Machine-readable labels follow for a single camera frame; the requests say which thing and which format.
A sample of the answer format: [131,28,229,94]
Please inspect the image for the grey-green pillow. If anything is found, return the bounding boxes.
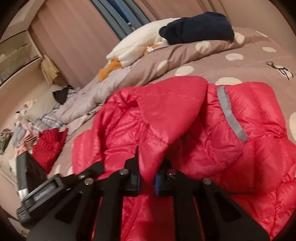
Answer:
[25,84,64,121]

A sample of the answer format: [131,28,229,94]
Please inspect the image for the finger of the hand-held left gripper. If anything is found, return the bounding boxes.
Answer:
[66,161,105,186]

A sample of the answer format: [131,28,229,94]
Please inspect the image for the straw fringe hanging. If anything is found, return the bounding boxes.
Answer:
[40,56,61,84]

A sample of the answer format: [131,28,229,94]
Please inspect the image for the white goose plush toy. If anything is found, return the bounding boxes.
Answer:
[97,17,183,82]

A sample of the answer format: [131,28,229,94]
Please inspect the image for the black cloth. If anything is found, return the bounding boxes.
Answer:
[52,85,73,105]

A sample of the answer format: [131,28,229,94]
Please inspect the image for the grey folded garment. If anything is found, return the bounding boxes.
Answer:
[11,127,26,147]

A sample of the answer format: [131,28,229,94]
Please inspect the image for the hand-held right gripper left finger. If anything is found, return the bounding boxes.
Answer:
[26,146,140,241]

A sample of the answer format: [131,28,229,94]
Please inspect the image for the blue curtain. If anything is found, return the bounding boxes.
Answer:
[91,0,155,40]

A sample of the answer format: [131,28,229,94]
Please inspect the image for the dark red folded down jacket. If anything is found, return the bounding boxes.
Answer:
[33,128,68,174]

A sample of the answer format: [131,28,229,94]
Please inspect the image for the green patterned bag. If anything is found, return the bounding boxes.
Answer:
[0,128,13,156]

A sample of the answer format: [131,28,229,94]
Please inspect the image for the white wall shelf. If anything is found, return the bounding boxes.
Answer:
[0,30,43,87]

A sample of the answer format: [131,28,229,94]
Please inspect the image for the pink-red hooded down jacket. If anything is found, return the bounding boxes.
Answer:
[72,76,296,241]

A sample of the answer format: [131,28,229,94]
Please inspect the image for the plaid pillow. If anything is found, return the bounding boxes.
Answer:
[32,90,80,133]

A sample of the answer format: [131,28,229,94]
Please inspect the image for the polka dot deer blanket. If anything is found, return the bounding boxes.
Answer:
[50,25,296,176]

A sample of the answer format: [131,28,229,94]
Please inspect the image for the pink curtain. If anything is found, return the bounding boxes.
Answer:
[31,0,121,77]
[132,0,232,22]

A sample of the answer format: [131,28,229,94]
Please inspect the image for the pink folded clothes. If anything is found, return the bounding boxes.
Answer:
[21,128,39,154]

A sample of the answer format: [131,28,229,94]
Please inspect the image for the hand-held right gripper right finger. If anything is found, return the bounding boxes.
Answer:
[155,160,270,241]

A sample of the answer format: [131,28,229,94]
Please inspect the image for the navy folded garment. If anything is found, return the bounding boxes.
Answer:
[159,12,235,45]

